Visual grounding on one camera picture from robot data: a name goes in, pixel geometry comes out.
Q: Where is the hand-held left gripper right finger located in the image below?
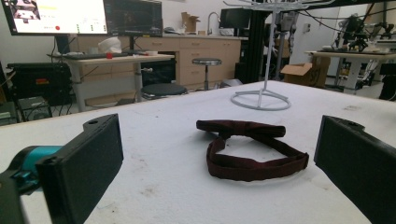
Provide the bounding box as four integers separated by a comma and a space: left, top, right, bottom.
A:
313, 115, 396, 224

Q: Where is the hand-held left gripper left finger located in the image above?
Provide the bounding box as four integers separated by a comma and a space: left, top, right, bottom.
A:
0, 113, 124, 224

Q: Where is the dark red bow tie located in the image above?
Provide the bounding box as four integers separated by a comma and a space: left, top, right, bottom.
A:
195, 119, 310, 183

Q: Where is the white wire display stand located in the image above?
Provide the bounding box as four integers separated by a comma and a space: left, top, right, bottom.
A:
223, 0, 335, 112

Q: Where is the black equipment case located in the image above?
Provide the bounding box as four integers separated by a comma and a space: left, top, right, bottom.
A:
7, 62, 74, 106

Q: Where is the open cardboard box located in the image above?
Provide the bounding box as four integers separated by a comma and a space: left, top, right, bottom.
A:
280, 56, 332, 89

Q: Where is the white table with equipment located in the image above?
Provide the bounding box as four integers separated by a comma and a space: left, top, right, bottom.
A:
304, 49, 396, 94

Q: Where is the black keyboard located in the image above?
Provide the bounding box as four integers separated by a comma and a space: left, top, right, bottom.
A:
62, 52, 110, 61

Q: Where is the round black stool seat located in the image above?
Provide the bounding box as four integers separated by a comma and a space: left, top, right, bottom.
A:
141, 82, 189, 98

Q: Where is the light wooden desk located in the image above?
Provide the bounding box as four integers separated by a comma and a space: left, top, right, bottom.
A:
47, 53, 176, 113

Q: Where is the white plastic bag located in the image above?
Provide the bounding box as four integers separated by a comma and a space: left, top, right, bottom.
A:
97, 36, 122, 54

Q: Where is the bright computer monitor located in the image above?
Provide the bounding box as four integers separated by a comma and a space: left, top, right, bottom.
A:
0, 0, 108, 36

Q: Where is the dark computer monitor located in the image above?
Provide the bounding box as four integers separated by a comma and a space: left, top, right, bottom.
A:
103, 0, 164, 38

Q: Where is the wooden cabinet with drawers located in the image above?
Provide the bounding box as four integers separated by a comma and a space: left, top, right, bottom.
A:
69, 33, 249, 91

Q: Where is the round metal stool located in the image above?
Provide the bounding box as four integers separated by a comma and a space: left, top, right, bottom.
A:
191, 57, 223, 91

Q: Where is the small cardboard box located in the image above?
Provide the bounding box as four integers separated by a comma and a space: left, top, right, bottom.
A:
180, 11, 201, 34

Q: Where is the small black monitor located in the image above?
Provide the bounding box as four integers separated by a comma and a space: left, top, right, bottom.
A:
219, 7, 252, 30

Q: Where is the metal faucet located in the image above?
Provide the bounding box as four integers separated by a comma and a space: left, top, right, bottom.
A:
206, 11, 221, 36

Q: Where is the black metal post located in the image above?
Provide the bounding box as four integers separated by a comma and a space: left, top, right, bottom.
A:
246, 8, 273, 84

